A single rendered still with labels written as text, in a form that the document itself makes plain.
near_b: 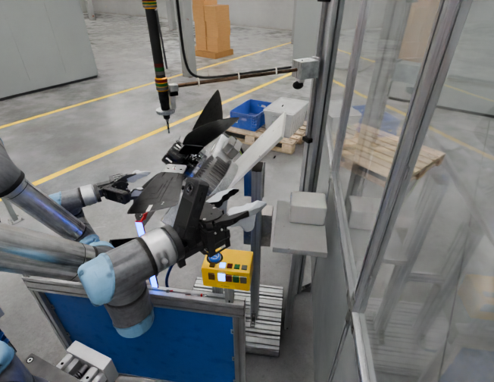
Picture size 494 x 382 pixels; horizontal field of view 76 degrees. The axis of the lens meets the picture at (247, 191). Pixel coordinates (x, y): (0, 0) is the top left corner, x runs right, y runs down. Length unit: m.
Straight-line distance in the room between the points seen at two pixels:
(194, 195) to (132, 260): 0.15
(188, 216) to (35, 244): 0.26
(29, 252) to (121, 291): 0.17
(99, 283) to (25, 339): 2.00
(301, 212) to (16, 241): 1.16
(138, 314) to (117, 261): 0.12
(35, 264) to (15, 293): 2.21
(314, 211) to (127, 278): 1.08
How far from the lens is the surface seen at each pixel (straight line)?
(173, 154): 1.37
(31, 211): 1.13
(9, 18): 7.32
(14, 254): 0.63
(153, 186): 1.28
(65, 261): 0.67
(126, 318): 0.64
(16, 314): 2.71
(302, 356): 2.12
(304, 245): 1.45
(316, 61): 1.46
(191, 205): 0.58
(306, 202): 1.51
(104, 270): 0.56
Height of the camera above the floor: 1.85
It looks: 34 degrees down
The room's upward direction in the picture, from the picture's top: straight up
